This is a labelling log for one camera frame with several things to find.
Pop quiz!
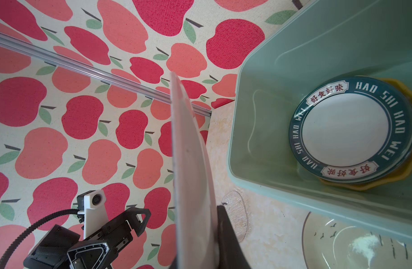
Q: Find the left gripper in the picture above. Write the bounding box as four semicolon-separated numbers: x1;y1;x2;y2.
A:
23;207;151;269

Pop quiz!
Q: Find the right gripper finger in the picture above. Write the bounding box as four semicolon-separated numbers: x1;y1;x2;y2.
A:
217;205;250;269

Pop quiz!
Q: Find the small green-rim plate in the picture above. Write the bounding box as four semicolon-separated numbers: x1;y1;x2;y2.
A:
289;76;412;184
170;72;219;269

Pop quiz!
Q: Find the cream floral plate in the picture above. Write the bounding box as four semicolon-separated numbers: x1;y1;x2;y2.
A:
302;213;412;269

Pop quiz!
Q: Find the yellow dotted plate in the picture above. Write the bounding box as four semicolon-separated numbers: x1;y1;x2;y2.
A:
318;78;412;191

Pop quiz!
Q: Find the green plastic bin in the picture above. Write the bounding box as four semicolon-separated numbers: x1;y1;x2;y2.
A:
227;1;412;244

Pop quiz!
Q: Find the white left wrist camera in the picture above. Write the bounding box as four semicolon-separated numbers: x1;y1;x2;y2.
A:
77;189;109;239

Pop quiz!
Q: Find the black corrugated cable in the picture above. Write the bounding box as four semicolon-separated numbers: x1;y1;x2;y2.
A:
0;208;80;269

